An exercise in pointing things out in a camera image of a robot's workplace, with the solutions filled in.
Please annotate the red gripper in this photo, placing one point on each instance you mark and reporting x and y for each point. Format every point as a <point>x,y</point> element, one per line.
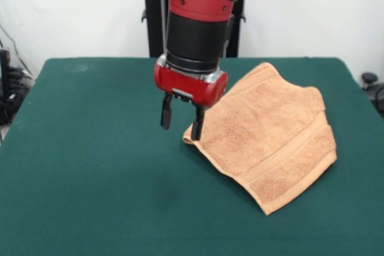
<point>186,86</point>

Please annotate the tan terry towel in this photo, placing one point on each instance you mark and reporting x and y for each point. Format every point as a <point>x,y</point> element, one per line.
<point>270,136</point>

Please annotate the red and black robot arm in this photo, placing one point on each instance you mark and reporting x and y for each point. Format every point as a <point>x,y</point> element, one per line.
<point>195,28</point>

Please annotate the dark green table cloth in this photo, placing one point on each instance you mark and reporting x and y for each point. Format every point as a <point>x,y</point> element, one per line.
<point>90,148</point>

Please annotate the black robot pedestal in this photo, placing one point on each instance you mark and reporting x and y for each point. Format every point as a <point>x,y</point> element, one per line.
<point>153,22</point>

